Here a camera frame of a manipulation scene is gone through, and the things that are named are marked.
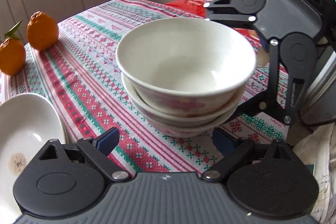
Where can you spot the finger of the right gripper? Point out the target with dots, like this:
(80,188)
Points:
(234,13)
(283,82)

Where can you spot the red drink carton box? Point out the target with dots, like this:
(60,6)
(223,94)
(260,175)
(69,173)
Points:
(196,7)

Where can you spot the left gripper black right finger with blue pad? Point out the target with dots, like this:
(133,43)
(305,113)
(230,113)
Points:
(266,179)

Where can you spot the bumpy orange fruit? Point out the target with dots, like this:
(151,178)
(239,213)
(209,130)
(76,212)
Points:
(42,31)

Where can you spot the white plate with stain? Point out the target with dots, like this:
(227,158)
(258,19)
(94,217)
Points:
(28,121)

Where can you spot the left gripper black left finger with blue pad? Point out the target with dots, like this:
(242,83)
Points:
(63,180)

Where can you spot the patterned red green tablecloth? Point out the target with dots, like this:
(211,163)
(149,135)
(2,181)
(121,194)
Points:
(80,77)

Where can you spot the large white bowl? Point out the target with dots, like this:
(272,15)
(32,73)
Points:
(185,66)

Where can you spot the orange with leaf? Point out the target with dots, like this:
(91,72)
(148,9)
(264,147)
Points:
(13,54)

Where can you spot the small white bowl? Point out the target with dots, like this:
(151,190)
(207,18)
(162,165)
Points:
(173,120)

